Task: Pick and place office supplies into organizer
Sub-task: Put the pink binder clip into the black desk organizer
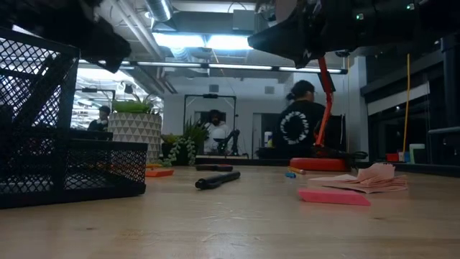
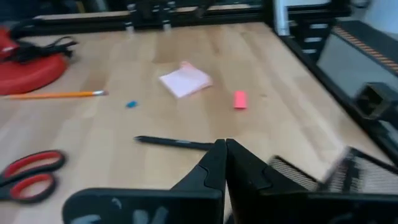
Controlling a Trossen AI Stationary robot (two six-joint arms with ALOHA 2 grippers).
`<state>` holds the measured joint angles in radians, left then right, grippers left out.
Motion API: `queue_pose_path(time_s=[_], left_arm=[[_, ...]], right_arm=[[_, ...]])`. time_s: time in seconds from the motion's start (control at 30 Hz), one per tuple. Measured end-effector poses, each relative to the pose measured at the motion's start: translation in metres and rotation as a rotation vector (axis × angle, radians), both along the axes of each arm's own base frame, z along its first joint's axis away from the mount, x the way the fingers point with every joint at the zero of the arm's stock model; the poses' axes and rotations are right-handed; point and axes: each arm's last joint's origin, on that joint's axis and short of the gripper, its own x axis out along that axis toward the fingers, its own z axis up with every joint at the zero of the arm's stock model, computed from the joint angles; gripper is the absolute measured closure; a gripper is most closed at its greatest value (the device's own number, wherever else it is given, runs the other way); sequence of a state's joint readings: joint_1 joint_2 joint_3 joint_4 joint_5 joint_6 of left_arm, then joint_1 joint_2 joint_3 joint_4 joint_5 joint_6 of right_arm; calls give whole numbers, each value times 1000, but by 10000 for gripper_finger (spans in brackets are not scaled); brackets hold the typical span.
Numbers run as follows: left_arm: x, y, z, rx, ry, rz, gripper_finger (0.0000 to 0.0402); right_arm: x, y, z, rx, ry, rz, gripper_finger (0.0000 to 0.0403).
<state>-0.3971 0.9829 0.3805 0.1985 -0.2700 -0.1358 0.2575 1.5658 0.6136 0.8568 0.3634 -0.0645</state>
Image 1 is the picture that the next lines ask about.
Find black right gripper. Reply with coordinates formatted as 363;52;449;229
247;0;364;69

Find orange sticky note pad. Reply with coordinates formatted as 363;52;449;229
144;168;175;178

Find black mesh desk organizer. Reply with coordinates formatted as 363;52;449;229
0;27;149;210

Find pink sticky note pad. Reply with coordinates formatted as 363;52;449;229
298;188;372;207

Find pink paper note stack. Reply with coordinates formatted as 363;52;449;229
308;163;410;195

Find long ceiling light strip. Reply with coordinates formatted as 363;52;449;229
78;59;349;75

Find person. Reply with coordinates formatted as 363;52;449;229
271;79;327;160
87;105;112;132
203;109;233;155

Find black computer monitor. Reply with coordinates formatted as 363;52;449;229
70;129;114;142

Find white patterned pot green succulent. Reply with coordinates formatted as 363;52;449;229
107;94;163;163

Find dark pot trailing succulent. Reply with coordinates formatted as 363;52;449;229
160;119;213;168

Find red desk lamp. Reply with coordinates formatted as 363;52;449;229
275;0;369;173

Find red and black scissors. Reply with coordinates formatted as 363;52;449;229
195;163;234;173

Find black pen white print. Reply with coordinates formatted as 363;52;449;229
194;171;242;191

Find pale green box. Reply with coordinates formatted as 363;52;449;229
409;143;426;165

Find grey horizontal bar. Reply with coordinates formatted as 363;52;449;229
427;126;460;137

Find silver ventilation duct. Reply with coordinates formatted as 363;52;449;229
144;0;174;22

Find black background stand frame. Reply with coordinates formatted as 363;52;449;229
183;93;239;156

